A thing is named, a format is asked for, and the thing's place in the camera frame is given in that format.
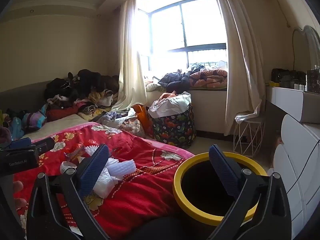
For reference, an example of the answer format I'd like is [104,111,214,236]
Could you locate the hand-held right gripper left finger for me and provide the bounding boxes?
[26,144,110,240]

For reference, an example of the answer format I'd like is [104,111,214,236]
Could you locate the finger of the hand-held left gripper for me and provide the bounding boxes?
[10,137,55,155]

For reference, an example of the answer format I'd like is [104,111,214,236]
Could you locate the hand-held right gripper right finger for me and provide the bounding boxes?
[207,144,292,240]

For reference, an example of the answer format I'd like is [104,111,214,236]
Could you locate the yellow rimmed trash bin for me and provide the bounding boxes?
[172,151,269,227]

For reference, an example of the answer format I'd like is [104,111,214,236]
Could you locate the person's left hand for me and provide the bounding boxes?
[12,180,27,210]

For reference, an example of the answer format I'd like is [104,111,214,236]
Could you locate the white tissue paper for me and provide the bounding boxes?
[93,167,118,198]

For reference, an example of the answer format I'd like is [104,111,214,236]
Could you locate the purple striped cloth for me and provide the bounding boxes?
[22,112,47,131]

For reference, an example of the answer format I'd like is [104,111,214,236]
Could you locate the red silver candy wrapper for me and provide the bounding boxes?
[65,142,85,161]

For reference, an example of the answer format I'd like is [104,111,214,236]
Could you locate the beige bed sheet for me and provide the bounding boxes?
[22,114,91,143]

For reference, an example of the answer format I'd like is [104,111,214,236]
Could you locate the white foam net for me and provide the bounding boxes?
[84,144,137,180]

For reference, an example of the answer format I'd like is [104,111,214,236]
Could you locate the blue cloth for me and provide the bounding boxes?
[10,117,25,140]

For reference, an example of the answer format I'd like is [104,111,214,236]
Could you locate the red cloth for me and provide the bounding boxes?
[46,105,80,122]

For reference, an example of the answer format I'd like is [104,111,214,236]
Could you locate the red floral blanket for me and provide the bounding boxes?
[12,122,195,240]

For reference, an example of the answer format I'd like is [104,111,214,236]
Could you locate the grey headboard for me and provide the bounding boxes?
[0,81,50,112]

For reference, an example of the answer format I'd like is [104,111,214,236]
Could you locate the lavender white clothes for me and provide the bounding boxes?
[97,108,135,128]

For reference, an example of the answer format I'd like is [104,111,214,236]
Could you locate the pink floral cloth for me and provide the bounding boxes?
[117,117,146,138]

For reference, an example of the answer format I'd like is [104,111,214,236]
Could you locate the animal print blanket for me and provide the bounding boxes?
[77,102,113,120]

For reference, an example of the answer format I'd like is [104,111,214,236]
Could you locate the dinosaur print bag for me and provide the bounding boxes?
[151,102,197,150]

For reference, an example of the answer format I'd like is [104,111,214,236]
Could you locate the orange bag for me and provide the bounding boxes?
[132,104,153,137]

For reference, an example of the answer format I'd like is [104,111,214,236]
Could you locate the pile of dark clothes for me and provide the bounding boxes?
[44,69,120,108]

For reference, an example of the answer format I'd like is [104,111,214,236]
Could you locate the white clothing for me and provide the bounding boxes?
[149,92,192,118]

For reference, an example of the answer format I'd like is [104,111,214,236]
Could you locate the white drawer cabinet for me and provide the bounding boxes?
[271,114,320,230]

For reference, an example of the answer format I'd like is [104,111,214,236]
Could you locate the orange garment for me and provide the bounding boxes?
[160,92,178,101]

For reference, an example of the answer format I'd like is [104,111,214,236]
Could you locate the orange patterned quilt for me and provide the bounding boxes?
[189,69,228,90]

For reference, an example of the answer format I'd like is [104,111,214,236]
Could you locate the white vanity desk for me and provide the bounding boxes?
[265,86,320,125]

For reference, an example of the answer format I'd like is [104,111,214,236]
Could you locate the dark navy jacket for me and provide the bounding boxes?
[158,71,193,93]

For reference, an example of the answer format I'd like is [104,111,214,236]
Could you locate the white green cloth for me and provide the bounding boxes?
[145,81,165,93]

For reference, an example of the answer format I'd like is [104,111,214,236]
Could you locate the black bag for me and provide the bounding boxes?
[271,68,307,89]

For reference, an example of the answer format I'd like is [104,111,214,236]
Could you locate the cream curtain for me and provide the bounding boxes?
[209,0,265,137]
[111,0,148,113]

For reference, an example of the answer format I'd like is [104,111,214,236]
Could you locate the clear organizer box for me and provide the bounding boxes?
[305,69,320,93]

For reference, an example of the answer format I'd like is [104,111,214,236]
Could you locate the vanity mirror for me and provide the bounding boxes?
[292,25,320,71]

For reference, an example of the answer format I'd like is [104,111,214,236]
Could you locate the window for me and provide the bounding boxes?
[136,0,229,72]

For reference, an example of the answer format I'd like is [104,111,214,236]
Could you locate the white wire stool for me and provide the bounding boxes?
[234,110,266,158]

